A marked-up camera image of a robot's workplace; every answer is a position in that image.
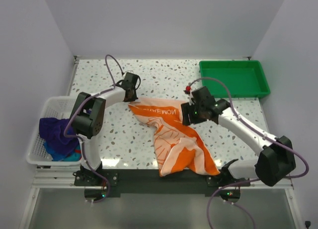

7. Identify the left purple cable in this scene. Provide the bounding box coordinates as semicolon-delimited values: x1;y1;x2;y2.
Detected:
63;54;125;204

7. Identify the green plastic tray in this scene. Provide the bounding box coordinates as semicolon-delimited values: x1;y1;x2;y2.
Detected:
199;60;270;98

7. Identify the blue towel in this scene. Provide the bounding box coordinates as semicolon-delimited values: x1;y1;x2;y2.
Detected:
43;142;81;162

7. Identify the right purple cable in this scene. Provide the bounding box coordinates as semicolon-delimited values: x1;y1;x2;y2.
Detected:
188;77;310;229

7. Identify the orange Doraemon towel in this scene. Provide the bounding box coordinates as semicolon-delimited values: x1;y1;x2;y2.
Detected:
128;98;220;177

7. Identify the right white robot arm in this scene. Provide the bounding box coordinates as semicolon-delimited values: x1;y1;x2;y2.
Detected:
181;86;296;186

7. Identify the white plastic basket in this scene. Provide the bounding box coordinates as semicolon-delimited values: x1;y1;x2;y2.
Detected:
26;96;81;166

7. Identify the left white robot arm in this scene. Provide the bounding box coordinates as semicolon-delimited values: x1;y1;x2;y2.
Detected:
64;72;141;186

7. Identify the purple cable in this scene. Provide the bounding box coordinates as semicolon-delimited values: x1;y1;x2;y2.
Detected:
188;77;310;229
63;54;125;204

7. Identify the purple towel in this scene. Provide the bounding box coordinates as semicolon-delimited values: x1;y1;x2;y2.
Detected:
39;117;79;155

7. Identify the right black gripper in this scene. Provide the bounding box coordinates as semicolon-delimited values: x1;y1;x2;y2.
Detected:
182;101;207;126

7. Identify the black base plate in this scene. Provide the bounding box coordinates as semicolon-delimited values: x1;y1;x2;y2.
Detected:
73;167;244;200

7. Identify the aluminium rail frame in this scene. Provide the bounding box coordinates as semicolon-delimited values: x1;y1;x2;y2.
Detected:
31;167;294;189

